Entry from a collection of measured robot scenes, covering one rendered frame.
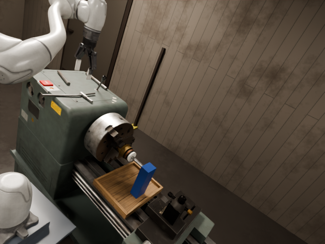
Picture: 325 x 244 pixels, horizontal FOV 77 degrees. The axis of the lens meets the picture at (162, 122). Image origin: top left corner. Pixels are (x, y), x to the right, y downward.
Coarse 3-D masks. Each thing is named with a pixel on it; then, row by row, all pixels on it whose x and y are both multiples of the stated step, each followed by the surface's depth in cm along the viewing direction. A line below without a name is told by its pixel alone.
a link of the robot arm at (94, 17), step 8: (88, 0) 103; (96, 0) 102; (104, 0) 106; (80, 8) 103; (88, 8) 103; (96, 8) 103; (104, 8) 105; (80, 16) 105; (88, 16) 104; (96, 16) 104; (104, 16) 108; (88, 24) 106; (96, 24) 106
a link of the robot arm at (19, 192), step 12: (0, 180) 83; (12, 180) 85; (24, 180) 88; (0, 192) 81; (12, 192) 82; (24, 192) 87; (0, 204) 81; (12, 204) 83; (24, 204) 88; (0, 216) 84; (12, 216) 86; (24, 216) 92; (0, 228) 88
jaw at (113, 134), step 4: (108, 128) 122; (112, 128) 122; (112, 132) 122; (116, 132) 122; (112, 136) 121; (116, 136) 122; (112, 140) 128; (116, 140) 124; (120, 140) 125; (116, 144) 127; (120, 144) 126; (124, 144) 127; (120, 148) 126
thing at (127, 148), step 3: (126, 144) 128; (123, 147) 126; (126, 147) 127; (129, 147) 128; (120, 150) 126; (123, 150) 126; (126, 150) 125; (129, 150) 126; (132, 150) 127; (120, 153) 127; (123, 153) 125; (126, 153) 125; (129, 153) 125; (123, 156) 127; (126, 156) 125; (126, 159) 126
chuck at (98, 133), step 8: (104, 120) 125; (112, 120) 126; (120, 120) 129; (96, 128) 122; (104, 128) 121; (120, 128) 128; (128, 128) 135; (96, 136) 121; (104, 136) 120; (120, 136) 133; (88, 144) 125; (96, 144) 120; (104, 144) 125; (112, 144) 138; (96, 152) 123; (104, 152) 130
